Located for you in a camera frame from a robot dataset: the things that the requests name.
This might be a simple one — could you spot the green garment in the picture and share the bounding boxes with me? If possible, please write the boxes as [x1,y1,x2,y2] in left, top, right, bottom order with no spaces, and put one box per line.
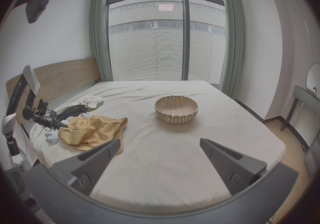
[86,101,104,112]

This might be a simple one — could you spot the grey-green curtain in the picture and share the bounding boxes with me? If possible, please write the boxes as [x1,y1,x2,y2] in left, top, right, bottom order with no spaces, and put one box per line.
[89,0,113,84]
[217,0,245,100]

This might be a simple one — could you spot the round woven basket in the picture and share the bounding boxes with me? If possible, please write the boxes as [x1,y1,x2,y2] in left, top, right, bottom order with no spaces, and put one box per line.
[154,95,199,124]

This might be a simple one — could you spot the tan shorts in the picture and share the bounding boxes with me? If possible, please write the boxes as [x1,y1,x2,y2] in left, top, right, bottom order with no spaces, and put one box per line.
[57,115,128,154]

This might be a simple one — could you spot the black garment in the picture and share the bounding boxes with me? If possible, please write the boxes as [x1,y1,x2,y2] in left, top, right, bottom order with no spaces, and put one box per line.
[55,104,88,122]

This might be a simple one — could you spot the round white mirror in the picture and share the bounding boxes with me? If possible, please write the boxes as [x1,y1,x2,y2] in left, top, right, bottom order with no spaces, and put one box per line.
[306,63,320,94]

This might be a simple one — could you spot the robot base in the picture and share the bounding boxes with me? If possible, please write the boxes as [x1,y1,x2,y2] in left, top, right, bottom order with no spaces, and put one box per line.
[5,167,42,216]

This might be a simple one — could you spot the white garment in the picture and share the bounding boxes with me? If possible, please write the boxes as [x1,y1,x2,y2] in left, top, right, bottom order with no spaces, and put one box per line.
[75,95,104,109]

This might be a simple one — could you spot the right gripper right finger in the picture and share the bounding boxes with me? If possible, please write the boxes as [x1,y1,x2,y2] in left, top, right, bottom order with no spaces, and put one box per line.
[199,138,268,196]

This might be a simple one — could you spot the pale grey garment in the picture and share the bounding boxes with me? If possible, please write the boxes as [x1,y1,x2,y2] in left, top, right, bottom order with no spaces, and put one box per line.
[44,113,92,145]

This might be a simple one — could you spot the bed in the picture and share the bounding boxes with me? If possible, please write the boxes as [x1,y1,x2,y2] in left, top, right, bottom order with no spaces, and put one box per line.
[5,58,287,215]

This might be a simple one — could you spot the window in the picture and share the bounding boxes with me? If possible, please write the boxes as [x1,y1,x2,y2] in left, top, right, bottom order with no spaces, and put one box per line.
[106,0,227,85]

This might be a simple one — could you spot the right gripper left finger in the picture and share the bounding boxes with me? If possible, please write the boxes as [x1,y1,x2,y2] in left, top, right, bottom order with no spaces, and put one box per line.
[51,139,122,196]

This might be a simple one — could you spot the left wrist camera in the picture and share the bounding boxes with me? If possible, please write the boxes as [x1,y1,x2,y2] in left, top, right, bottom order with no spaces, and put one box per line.
[37,99,50,116]

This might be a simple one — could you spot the grey side table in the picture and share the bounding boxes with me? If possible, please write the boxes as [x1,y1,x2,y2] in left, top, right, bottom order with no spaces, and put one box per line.
[280,84,320,143]

